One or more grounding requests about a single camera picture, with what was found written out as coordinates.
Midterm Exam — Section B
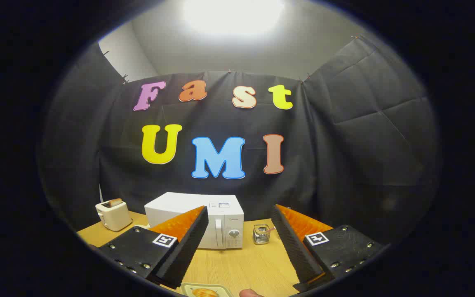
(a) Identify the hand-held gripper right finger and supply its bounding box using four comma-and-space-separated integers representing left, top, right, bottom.
270, 204, 384, 292

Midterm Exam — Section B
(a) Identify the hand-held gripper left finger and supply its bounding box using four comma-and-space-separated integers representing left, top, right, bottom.
97, 205, 209, 289

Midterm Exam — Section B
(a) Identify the white microwave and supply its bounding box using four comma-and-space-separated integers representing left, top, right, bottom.
144, 192, 245, 250

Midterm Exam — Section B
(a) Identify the cream plate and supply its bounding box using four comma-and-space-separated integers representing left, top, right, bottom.
180, 283, 235, 297

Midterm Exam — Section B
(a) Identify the white toaster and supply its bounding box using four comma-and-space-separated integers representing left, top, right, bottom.
95, 200, 133, 232

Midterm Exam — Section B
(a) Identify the metal wire basket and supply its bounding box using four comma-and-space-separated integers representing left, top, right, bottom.
253, 224, 271, 245

